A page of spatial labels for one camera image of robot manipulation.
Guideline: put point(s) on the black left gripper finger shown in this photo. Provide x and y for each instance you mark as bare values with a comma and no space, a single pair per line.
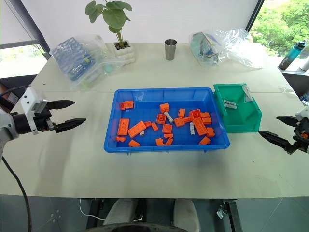
61,104
70,123

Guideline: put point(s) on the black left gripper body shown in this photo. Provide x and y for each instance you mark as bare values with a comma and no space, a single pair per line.
42,120

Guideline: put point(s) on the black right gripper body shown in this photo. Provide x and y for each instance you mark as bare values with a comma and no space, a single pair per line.
301,140

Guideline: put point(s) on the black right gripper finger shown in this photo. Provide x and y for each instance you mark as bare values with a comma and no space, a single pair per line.
287,120
274,138

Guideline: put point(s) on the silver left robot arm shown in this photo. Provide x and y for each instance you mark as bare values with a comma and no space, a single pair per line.
6,120

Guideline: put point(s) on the green plastic bin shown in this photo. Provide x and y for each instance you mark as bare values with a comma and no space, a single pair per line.
241,120

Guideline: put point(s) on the blue patterned packet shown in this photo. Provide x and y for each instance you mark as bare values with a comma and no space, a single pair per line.
305,97

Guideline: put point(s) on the small clear plastic wrapper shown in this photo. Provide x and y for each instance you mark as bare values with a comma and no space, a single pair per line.
286,91

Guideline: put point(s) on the plastic bag with blue racks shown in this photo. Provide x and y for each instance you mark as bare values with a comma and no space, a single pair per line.
77,62

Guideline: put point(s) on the dark side furniture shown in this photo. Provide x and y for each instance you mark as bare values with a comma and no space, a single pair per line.
17,83

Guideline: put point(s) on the clear plastic label card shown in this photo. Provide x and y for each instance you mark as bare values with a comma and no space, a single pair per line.
247,95

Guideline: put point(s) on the small orange building block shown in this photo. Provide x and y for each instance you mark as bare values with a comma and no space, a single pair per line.
134,143
160,142
155,126
181,113
205,114
147,123
169,142
205,140
210,132
187,119
206,120
120,139
168,135
122,106

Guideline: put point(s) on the white cylindrical object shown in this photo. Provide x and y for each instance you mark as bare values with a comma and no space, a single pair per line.
303,64

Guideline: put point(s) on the teal water bottle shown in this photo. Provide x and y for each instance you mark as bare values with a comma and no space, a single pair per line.
290,54

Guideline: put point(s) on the blue plastic tray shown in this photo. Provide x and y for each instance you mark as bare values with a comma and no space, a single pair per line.
144,145

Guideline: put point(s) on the white ribbed plant pot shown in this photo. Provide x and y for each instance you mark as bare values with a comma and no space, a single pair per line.
124,54

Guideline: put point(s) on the black table leg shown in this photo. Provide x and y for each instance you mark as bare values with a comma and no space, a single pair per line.
233,216

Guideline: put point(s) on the clear plastic bag with items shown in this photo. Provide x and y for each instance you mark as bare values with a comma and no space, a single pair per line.
217,48

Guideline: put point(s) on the green leafy plant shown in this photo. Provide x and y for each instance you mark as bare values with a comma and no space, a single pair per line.
114,17

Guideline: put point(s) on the metal cup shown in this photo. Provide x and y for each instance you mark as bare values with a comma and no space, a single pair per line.
171,50

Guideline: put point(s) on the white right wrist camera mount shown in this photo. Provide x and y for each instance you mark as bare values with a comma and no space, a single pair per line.
303,114

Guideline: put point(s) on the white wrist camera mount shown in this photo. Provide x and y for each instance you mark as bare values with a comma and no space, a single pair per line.
303,114
30,99

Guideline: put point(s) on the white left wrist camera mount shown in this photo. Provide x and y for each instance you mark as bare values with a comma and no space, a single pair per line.
30,99

